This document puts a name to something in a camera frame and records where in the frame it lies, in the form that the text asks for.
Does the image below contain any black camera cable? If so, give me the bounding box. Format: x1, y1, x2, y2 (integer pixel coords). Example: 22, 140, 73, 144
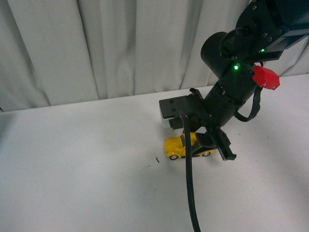
174, 111, 202, 232

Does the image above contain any yellow beetle toy car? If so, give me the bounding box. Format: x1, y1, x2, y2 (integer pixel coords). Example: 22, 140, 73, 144
164, 132, 215, 160

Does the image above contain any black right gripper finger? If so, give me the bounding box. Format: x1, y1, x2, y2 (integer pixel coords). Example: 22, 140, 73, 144
195, 132, 217, 155
169, 117, 183, 130

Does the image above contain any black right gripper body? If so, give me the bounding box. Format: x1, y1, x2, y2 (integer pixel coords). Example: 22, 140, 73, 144
176, 87, 236, 160

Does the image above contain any red plastic clip block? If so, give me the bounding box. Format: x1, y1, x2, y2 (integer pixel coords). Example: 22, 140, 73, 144
252, 66, 280, 90

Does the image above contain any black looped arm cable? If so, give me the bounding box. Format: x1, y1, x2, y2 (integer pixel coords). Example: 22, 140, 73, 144
233, 86, 264, 122

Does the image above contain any grey pleated curtain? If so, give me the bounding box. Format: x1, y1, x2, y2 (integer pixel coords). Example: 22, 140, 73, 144
0, 0, 309, 112

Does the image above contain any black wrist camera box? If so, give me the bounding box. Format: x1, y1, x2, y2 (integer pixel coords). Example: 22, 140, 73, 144
159, 96, 193, 126

